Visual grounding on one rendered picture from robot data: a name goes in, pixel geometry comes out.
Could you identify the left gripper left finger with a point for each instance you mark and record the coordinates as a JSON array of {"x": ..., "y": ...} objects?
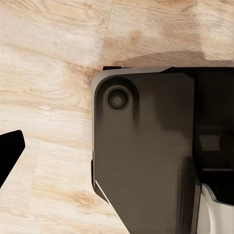
[{"x": 12, "y": 145}]

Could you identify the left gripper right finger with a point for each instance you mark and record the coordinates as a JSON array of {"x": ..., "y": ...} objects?
[{"x": 226, "y": 145}]

